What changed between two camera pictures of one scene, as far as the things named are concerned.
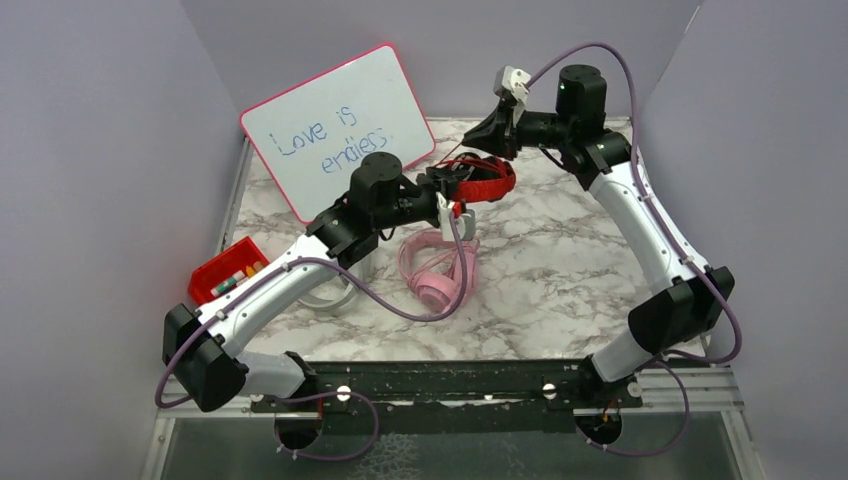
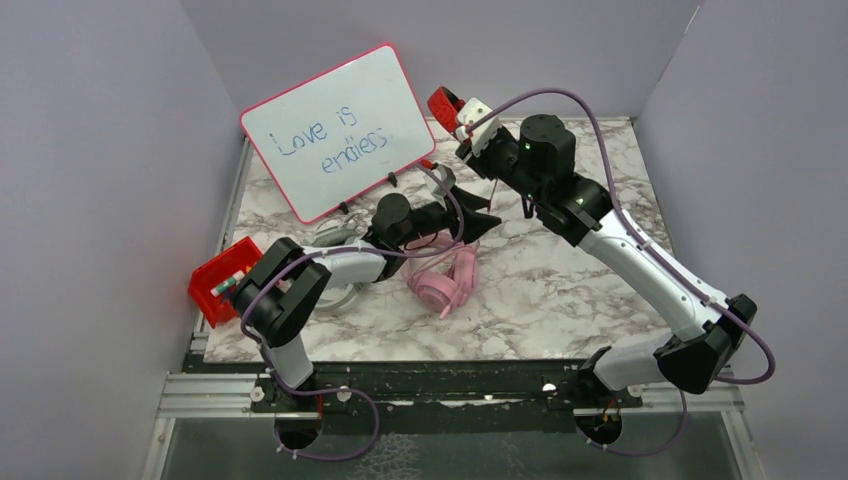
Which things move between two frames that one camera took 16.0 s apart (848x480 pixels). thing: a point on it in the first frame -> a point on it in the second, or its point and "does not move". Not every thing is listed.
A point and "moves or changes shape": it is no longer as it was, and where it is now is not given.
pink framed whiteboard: x=314 y=133 does not move
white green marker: x=239 y=275 does not move
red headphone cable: x=448 y=160 moves or changes shape
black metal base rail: x=453 y=397 does not move
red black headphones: x=473 y=178 moves or changes shape
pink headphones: x=431 y=267 does not move
